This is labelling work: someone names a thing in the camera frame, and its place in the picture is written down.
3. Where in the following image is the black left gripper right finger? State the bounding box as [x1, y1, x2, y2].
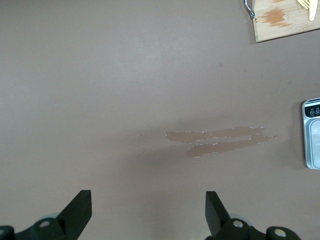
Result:
[205, 191, 301, 240]

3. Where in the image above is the brown liquid spill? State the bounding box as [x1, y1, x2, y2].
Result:
[164, 125, 279, 160]

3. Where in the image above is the silver digital kitchen scale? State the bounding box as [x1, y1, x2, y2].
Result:
[301, 97, 320, 170]

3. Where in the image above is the wooden cutting board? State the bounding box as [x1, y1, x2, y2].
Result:
[253, 0, 320, 43]

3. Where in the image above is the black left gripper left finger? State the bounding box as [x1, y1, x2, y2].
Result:
[0, 189, 93, 240]

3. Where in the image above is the yellow plastic fork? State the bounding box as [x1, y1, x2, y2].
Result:
[295, 0, 313, 9]

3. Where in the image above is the yellow plastic knife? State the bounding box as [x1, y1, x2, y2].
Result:
[308, 0, 319, 22]

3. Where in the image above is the brown table cover sheet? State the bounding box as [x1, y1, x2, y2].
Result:
[0, 0, 320, 240]

